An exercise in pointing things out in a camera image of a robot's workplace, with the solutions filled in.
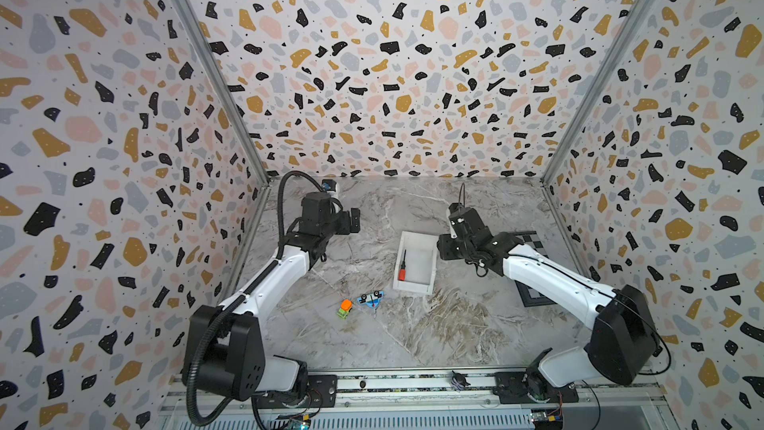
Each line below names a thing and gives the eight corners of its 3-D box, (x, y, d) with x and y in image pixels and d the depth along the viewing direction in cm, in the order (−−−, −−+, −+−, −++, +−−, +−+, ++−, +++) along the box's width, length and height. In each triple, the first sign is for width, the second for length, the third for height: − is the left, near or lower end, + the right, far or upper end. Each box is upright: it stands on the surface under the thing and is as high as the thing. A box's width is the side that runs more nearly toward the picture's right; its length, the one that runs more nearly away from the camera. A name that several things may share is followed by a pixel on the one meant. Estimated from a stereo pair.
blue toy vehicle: (356, 307, 90) (356, 304, 88) (358, 294, 92) (357, 290, 90) (383, 308, 90) (383, 304, 88) (384, 294, 92) (384, 291, 91)
